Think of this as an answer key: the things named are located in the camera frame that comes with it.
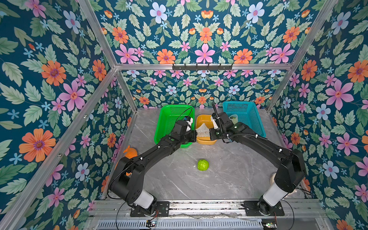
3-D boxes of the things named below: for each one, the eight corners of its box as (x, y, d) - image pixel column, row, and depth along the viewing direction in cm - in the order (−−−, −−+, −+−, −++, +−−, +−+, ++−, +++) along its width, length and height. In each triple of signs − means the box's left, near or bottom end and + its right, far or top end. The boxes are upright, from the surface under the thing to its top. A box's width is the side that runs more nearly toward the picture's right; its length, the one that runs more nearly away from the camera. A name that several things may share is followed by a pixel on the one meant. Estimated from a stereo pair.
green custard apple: (197, 172, 88) (197, 168, 83) (197, 163, 92) (197, 159, 87) (208, 172, 88) (209, 168, 83) (208, 163, 92) (208, 159, 87)
